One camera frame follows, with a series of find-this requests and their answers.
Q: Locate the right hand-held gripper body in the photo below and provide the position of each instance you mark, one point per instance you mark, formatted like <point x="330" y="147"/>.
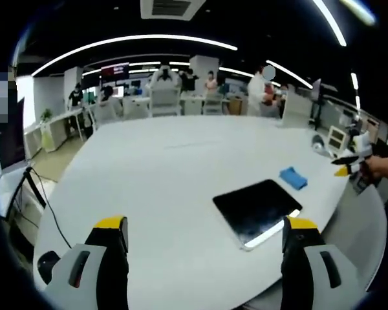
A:
<point x="362" y="145"/>

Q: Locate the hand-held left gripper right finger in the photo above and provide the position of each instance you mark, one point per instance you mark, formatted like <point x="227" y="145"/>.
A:
<point x="310" y="274"/>

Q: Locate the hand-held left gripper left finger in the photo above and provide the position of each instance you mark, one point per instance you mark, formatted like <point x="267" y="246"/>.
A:
<point x="97" y="274"/>

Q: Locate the blue cleaning cloth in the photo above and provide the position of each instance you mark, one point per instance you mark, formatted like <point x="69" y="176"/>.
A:
<point x="292" y="177"/>

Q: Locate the black tablet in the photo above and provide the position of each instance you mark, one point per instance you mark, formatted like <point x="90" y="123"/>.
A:
<point x="255" y="206"/>

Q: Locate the person's right hand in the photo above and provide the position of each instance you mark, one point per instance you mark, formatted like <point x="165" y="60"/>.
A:
<point x="380" y="168"/>

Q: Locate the small white cabinet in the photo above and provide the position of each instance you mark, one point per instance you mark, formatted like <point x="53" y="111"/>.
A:
<point x="337" y="137"/>

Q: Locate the silver metal object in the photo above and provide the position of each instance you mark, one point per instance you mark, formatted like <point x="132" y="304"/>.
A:
<point x="320" y="144"/>

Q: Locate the black object at table edge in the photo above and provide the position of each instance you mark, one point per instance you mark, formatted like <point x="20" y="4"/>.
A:
<point x="48" y="266"/>

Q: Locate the long white side desk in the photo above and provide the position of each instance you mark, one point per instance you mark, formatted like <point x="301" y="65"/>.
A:
<point x="55" y="127"/>

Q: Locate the dark computer monitor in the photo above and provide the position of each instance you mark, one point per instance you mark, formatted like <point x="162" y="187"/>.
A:
<point x="9" y="135"/>

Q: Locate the green potted plant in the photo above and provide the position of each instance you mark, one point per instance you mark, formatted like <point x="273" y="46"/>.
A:
<point x="46" y="115"/>

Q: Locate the white office chair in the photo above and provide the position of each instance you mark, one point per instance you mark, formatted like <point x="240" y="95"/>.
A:
<point x="165" y="97"/>

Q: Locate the ceiling air vent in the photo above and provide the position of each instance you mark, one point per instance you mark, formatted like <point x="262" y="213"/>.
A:
<point x="171" y="8"/>

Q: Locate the red wall screen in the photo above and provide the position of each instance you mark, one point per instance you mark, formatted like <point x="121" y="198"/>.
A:
<point x="114" y="70"/>

